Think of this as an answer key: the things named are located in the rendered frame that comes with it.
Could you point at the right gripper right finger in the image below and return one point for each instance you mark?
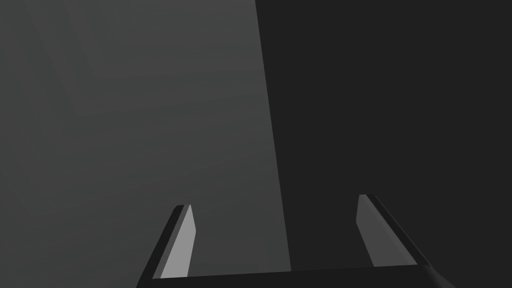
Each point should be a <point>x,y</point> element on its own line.
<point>384,240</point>

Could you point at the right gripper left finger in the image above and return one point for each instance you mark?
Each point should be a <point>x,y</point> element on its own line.
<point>176,248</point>

